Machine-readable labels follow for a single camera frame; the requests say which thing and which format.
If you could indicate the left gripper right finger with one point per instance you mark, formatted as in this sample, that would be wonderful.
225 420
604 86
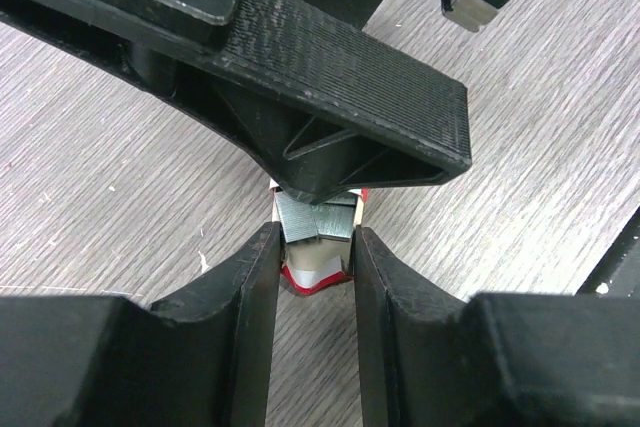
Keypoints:
427 358

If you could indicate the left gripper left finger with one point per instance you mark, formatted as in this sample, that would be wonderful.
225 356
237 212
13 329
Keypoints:
200 356

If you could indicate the red white staple box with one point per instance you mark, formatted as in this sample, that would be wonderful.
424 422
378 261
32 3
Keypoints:
315 264

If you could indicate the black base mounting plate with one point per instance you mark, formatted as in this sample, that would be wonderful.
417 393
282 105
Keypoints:
617 273

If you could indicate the silver staple strip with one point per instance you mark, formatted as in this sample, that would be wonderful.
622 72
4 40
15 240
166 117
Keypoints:
300 221

